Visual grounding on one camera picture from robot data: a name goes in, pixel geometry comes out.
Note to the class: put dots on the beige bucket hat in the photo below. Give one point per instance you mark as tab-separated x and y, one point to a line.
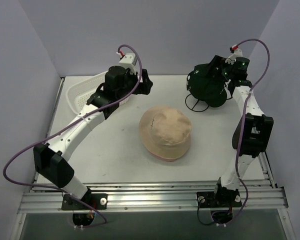
165	131

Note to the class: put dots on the dark green baseball cap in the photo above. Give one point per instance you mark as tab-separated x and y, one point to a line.
196	81

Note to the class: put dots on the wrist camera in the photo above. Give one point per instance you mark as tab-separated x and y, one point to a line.
127	61
235	53

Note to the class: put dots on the white perforated plastic basket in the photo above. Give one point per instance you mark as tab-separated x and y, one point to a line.
78	94

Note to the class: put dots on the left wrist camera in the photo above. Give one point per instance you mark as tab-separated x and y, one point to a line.
127	61

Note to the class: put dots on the aluminium front rail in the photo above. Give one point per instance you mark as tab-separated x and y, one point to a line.
154	197

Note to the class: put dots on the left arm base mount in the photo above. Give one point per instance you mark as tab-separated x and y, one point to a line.
86	212

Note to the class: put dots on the pink bucket hat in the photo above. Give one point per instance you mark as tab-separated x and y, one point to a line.
164	159

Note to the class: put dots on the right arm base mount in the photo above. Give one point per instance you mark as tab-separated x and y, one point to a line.
221	203

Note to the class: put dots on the black wire hat stand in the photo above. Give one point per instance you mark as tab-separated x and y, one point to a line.
195	105

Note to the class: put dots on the black baseball cap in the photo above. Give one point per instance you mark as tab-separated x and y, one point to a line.
215	96

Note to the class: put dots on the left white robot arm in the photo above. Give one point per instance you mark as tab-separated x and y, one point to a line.
51	158

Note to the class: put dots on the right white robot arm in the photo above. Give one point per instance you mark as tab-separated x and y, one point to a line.
253	131

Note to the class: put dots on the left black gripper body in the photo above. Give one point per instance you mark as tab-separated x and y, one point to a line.
143	83

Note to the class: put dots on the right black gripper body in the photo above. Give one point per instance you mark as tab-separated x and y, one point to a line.
215	66

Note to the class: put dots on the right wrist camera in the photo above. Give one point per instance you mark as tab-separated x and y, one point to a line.
235	53

